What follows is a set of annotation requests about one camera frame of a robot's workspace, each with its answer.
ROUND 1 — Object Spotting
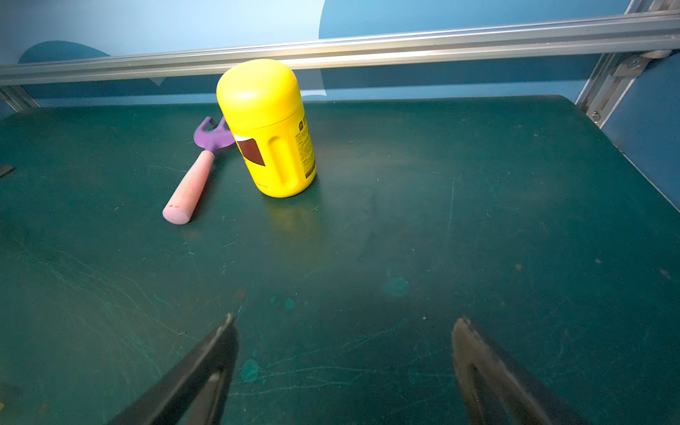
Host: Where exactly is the yellow plastic jar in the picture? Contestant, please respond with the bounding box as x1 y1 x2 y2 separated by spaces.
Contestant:
216 59 316 198

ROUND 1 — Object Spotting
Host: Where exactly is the purple pink toy rake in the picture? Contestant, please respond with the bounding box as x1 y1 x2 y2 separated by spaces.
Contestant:
162 117 236 225

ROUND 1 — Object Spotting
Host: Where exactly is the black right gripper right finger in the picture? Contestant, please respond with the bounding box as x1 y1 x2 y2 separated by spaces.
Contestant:
452 317 584 424

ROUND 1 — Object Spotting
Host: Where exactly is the aluminium corner post right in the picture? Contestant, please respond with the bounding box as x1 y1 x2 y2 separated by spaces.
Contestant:
577 1 679 129

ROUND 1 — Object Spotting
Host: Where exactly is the horizontal aluminium rail back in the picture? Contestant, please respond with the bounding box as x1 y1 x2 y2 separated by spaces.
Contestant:
1 11 679 86

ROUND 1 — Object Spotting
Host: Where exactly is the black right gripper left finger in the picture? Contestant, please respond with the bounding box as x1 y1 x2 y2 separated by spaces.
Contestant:
110 315 238 424

